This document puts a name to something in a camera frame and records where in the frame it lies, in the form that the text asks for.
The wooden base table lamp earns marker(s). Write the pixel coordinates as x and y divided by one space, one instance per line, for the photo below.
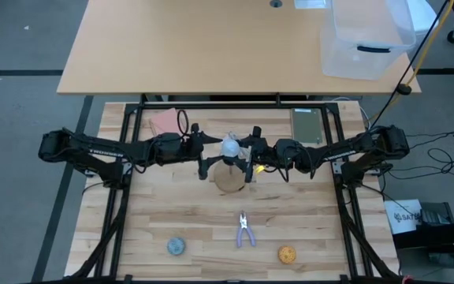
227 183

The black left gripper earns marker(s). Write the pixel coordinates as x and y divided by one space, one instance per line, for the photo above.
193 146

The grey-blue round scrubber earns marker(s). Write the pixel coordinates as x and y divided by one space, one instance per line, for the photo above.
176 246

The black equipment cart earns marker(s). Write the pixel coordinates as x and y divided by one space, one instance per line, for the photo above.
436 236

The small white box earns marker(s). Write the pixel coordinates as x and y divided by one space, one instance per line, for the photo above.
309 3

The white lightbulb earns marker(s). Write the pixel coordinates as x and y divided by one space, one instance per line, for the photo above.
229 148

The tan wooden desk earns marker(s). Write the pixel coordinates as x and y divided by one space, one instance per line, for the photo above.
191 47

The orange round cookie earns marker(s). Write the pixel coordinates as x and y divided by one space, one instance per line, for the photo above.
287 255

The black aluminium table frame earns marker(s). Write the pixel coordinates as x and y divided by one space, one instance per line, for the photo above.
231 105

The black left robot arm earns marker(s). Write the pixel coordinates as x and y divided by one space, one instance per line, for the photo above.
93 148

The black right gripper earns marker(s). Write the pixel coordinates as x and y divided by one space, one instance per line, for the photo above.
265 152

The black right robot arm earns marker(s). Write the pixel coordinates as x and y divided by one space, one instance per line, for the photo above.
341 152

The white printed cardboard box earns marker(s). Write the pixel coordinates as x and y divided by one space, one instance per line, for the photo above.
402 217

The clear plastic storage bin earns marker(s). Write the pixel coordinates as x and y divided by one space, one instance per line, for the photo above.
345 59

